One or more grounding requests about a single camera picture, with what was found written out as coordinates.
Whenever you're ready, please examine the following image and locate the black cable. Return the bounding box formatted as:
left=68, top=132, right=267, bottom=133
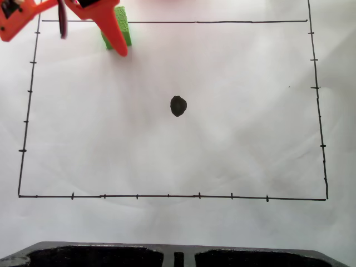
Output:
left=56, top=0, right=69, bottom=39

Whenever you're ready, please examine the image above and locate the white paper sheet with rectangle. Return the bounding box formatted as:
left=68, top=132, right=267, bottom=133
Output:
left=0, top=0, right=356, bottom=253

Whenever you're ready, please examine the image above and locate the green textured foam block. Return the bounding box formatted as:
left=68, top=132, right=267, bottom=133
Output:
left=100, top=6, right=132, bottom=51

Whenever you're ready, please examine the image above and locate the black dot mark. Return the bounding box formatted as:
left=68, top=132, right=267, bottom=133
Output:
left=170, top=95, right=188, bottom=118

